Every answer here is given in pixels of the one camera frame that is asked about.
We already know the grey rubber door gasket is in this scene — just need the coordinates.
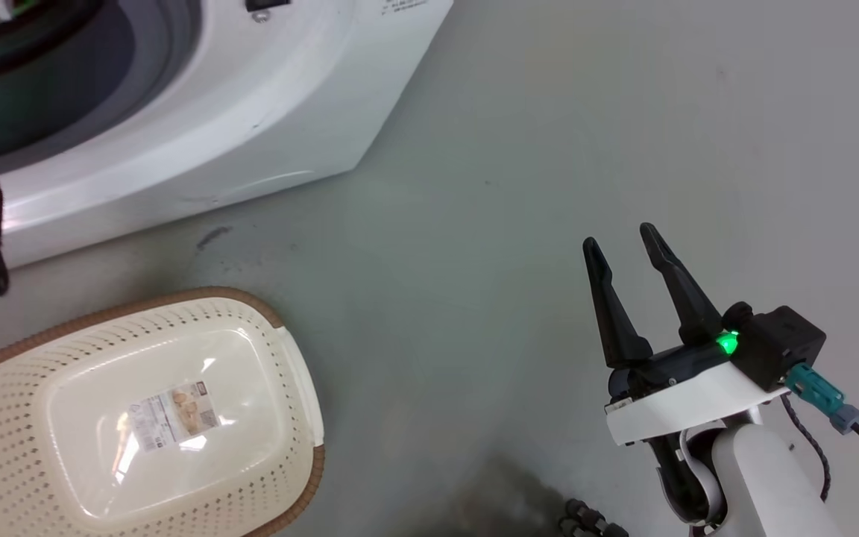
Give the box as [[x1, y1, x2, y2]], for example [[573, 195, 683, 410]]
[[0, 0, 204, 187]]

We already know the white washing machine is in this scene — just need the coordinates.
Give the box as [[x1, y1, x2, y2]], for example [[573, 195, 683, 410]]
[[0, 0, 454, 285]]

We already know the cream laundry basket brown rim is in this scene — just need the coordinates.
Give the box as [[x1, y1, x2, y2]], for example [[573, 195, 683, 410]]
[[0, 286, 326, 537]]

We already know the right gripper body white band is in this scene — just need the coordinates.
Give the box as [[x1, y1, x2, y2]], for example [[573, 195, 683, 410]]
[[605, 337, 790, 448]]

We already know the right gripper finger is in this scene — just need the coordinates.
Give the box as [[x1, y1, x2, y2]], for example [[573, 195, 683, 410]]
[[639, 222, 725, 347], [582, 236, 654, 369]]

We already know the black door latch catch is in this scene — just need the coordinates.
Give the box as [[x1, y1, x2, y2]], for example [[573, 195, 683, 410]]
[[245, 0, 291, 22]]

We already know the teal cable connector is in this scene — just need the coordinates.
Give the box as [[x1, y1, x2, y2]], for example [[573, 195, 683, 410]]
[[784, 362, 859, 436]]

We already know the printed paper sticker label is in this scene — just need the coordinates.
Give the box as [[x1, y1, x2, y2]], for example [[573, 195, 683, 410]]
[[128, 380, 221, 453]]

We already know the black braided cable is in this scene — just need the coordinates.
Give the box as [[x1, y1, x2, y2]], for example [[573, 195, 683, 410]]
[[780, 394, 833, 502]]

